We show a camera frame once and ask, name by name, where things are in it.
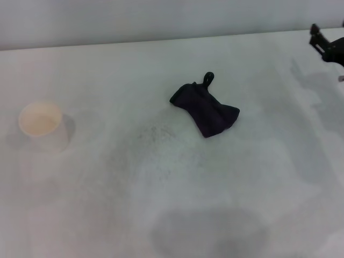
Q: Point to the white paper cup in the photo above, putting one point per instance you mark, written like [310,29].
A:
[43,126]

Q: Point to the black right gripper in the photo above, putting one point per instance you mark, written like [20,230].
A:
[334,51]

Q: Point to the dark purple rag with loop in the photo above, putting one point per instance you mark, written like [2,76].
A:
[209,113]

